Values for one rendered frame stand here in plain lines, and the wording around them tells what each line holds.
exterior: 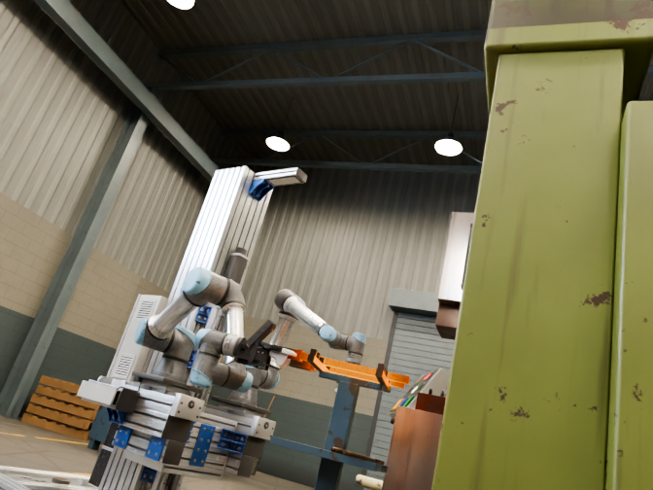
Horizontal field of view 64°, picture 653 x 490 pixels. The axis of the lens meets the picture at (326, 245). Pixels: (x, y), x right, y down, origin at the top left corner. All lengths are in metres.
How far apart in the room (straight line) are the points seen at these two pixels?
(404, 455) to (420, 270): 9.25
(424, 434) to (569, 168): 1.04
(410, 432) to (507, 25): 1.61
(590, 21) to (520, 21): 0.25
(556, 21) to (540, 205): 0.79
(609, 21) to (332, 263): 9.81
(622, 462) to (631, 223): 0.67
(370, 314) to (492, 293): 9.25
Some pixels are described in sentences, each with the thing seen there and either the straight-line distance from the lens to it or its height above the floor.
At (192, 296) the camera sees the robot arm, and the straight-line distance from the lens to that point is 2.09.
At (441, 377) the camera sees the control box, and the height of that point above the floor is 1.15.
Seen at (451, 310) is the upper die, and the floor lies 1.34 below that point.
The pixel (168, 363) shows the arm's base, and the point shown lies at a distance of 2.41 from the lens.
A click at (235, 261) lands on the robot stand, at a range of 2.75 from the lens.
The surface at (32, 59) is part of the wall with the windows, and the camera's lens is 9.59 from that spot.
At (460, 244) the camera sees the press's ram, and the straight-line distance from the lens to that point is 2.23.
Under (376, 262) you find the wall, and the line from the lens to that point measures 11.34.
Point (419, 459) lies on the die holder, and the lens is 1.94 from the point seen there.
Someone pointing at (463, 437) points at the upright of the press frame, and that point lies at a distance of 1.66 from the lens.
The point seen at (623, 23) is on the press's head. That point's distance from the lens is 2.34.
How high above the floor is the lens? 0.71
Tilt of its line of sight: 21 degrees up
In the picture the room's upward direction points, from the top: 15 degrees clockwise
